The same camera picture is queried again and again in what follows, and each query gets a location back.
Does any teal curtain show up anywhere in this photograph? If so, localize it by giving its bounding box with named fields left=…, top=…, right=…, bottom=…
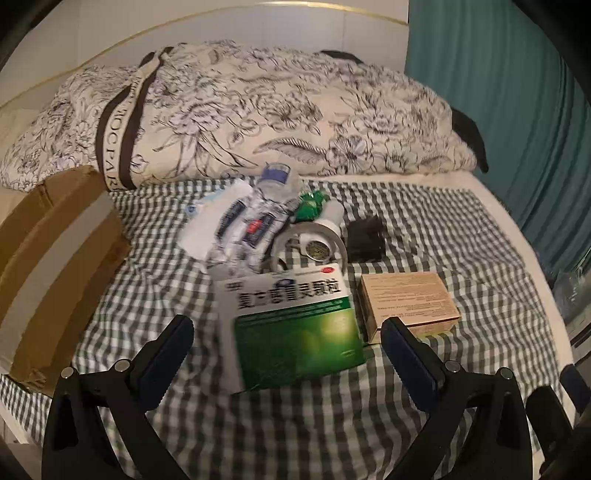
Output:
left=405, top=0, right=591, bottom=282

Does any blue labelled plastic bottle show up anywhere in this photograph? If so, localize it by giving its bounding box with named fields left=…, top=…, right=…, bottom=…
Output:
left=203, top=187, right=294, bottom=278

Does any green white medicine box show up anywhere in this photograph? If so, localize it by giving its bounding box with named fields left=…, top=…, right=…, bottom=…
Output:
left=213, top=263, right=368, bottom=393

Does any brown cardboard box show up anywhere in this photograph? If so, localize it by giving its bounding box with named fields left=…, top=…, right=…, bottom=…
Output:
left=0, top=165, right=132, bottom=398

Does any clear plastic bag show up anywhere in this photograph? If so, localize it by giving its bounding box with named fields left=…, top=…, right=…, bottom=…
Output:
left=549, top=268, right=591, bottom=333

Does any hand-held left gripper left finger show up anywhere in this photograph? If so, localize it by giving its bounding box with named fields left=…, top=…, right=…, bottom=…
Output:
left=41, top=315, right=195, bottom=480

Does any small tan carton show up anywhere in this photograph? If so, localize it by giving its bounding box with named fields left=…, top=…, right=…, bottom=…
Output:
left=359, top=271, right=462, bottom=344

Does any floral print duvet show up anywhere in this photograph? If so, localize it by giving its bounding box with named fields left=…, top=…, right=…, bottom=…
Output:
left=0, top=41, right=478, bottom=192

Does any blue white tissue pack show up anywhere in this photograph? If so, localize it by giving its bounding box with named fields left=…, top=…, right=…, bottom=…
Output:
left=178, top=180, right=252, bottom=259

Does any green foil wrapper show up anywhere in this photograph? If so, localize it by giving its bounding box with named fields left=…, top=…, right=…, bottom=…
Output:
left=293, top=190, right=329, bottom=222

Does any white tape roll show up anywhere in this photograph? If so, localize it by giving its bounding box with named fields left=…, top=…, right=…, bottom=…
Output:
left=264, top=220, right=348, bottom=278

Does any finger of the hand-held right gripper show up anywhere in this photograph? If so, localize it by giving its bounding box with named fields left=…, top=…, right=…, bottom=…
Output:
left=560, top=364, right=591, bottom=414
left=526, top=385, right=575, bottom=480

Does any green checked blanket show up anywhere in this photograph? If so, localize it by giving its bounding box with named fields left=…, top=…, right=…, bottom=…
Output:
left=0, top=173, right=575, bottom=480

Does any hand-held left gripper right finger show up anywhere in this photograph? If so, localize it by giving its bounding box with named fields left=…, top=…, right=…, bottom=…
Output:
left=379, top=316, right=534, bottom=480

